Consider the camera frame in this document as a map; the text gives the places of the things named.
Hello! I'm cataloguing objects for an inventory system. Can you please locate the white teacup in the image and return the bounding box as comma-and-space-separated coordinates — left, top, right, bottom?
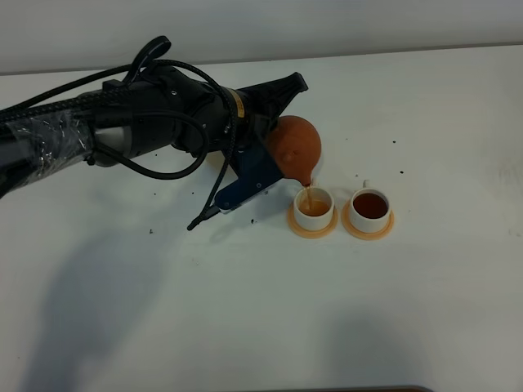
348, 180, 391, 234
293, 186, 334, 231

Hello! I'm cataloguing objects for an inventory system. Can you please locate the orange cup coaster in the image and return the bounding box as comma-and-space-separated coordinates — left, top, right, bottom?
341, 202, 395, 241
287, 204, 338, 239

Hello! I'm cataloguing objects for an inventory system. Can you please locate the right orange cup coaster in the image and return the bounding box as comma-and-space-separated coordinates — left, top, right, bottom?
341, 202, 395, 241

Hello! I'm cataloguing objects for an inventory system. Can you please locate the left orange cup coaster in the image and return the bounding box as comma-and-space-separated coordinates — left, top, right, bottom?
287, 204, 338, 239

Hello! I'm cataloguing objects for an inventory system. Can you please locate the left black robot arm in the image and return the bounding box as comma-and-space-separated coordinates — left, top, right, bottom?
1, 60, 307, 210

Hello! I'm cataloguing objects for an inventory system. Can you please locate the right white teacup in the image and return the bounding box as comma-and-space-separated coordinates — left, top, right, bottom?
348, 180, 391, 234

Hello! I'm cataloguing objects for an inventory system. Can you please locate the brown clay teapot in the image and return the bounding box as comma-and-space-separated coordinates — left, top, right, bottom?
266, 116, 321, 187

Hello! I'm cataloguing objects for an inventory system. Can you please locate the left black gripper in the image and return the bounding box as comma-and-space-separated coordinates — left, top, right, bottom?
101, 69, 308, 163

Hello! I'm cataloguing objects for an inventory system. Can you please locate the black braided cable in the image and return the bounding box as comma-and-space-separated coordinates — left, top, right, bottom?
0, 35, 242, 232

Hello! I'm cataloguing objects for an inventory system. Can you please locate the left white teacup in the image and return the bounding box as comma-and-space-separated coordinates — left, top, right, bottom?
293, 186, 334, 231

